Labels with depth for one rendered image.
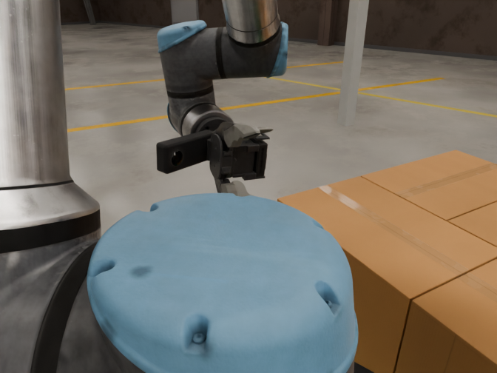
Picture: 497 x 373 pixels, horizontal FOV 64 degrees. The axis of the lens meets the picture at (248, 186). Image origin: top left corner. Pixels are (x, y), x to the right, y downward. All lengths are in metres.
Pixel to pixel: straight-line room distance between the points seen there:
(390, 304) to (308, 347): 0.95
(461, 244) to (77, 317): 1.20
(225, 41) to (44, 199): 0.51
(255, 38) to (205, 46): 0.10
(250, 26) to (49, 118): 0.43
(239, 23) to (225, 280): 0.51
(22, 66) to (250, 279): 0.19
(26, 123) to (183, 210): 0.11
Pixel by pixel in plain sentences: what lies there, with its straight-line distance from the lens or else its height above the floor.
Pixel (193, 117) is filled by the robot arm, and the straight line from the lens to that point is 0.71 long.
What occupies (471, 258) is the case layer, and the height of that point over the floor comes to 0.54.
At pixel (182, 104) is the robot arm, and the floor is 1.02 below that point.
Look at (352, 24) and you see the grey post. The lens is 3.97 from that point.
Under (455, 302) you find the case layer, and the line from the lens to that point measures 1.11.
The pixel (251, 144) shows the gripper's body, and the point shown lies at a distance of 0.62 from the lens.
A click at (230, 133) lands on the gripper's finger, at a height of 1.03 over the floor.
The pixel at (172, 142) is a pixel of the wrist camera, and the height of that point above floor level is 1.01.
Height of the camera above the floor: 1.22
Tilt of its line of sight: 26 degrees down
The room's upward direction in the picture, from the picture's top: straight up
